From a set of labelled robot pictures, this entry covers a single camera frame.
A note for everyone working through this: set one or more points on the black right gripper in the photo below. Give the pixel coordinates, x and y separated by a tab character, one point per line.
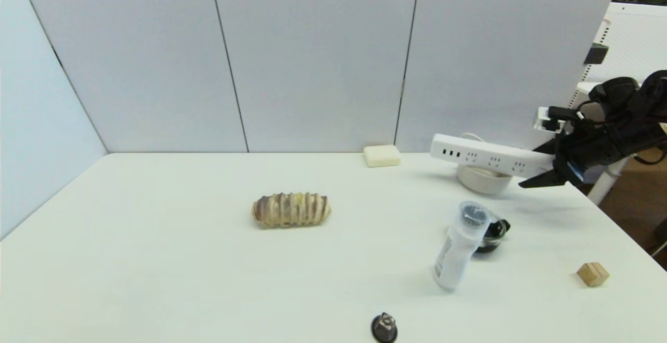
566	166

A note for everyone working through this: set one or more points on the white power strip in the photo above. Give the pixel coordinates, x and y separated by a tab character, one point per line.
484	155

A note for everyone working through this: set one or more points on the beige bowl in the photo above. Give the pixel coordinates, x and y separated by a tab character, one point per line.
482	184

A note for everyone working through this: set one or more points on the white desk leg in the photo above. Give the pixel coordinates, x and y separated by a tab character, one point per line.
607	184

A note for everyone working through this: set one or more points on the black panel clip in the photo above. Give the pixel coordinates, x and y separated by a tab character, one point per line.
595	54

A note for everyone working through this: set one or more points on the small wooden cube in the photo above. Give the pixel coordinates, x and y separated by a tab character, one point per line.
593	275

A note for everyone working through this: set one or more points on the white spray bottle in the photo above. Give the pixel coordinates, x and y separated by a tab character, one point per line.
456	254

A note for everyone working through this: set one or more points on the white perforated panel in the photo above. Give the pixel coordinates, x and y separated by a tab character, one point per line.
625	40

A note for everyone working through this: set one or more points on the cream soap bar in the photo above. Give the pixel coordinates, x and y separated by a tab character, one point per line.
382	156

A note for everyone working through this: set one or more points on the black round stopper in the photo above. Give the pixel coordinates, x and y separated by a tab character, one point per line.
384	328

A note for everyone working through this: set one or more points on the striped bread roll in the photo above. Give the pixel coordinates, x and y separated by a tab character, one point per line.
292	210

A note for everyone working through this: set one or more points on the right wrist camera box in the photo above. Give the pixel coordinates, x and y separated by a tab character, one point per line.
544	121

